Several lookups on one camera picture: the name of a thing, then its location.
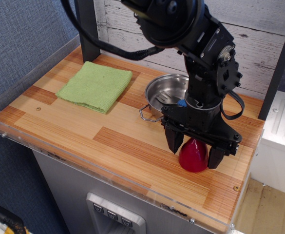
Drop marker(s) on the grey toy fridge cabinet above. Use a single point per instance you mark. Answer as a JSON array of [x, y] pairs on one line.
[[69, 186]]

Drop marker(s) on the silver metal pot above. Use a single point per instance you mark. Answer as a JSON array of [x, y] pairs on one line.
[[173, 84]]

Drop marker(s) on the white side cabinet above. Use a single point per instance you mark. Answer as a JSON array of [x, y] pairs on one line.
[[268, 164]]

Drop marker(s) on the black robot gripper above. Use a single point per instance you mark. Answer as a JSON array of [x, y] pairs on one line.
[[203, 122]]

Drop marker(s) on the clear acrylic table guard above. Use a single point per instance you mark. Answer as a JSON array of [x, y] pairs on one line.
[[120, 146]]

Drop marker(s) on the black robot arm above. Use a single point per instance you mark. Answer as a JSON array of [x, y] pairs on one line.
[[209, 53]]

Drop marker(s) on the silver dispenser button panel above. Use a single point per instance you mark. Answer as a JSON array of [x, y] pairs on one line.
[[110, 218]]

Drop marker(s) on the black right vertical post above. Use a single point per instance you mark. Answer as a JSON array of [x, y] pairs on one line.
[[273, 86]]

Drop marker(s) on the green folded cloth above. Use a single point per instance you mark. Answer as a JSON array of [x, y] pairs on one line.
[[95, 87]]

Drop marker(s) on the yellow object bottom corner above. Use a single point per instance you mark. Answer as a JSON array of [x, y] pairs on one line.
[[10, 230]]

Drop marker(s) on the blue handled metal spatula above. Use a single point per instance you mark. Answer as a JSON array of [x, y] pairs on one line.
[[167, 99]]

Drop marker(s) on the red toy potato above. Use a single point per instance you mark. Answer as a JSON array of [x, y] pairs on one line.
[[193, 156]]

